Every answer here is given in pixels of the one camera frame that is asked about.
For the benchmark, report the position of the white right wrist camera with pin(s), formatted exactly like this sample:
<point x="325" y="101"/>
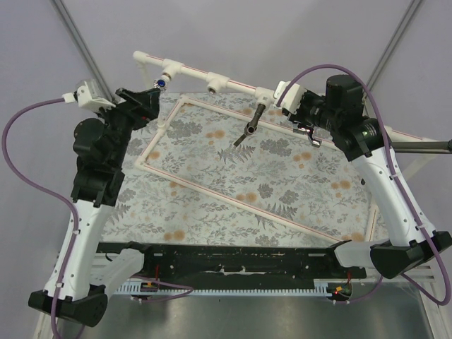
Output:
<point x="291" y="100"/>

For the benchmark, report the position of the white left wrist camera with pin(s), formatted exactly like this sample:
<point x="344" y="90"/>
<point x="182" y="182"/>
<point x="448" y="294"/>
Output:
<point x="88" y="96"/>

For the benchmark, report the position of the dark grey lever faucet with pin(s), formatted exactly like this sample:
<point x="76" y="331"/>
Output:
<point x="251" y="127"/>

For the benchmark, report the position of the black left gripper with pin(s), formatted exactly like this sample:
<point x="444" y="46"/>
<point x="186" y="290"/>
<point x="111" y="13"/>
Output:
<point x="135" y="106"/>

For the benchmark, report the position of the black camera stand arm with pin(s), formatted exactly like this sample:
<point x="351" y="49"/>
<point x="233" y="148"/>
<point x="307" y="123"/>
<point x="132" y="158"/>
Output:
<point x="423" y="147"/>

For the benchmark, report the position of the chrome faucet on mat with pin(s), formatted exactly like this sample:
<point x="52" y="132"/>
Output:
<point x="308" y="131"/>

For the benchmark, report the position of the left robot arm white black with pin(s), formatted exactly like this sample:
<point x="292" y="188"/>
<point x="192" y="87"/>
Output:
<point x="73" y="292"/>

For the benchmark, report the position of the white pipe frame red stripe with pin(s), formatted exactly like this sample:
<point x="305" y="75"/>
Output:
<point x="212" y="79"/>

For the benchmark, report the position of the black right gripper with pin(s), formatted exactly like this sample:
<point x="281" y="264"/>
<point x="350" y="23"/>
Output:
<point x="300" y="115"/>

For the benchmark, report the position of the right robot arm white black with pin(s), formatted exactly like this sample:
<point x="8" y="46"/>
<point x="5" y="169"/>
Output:
<point x="343" y="91"/>

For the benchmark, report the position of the floral patterned table mat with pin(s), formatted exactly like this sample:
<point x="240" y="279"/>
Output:
<point x="189" y="183"/>

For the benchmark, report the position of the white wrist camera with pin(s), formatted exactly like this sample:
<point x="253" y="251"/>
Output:
<point x="88" y="96"/>
<point x="291" y="100"/>

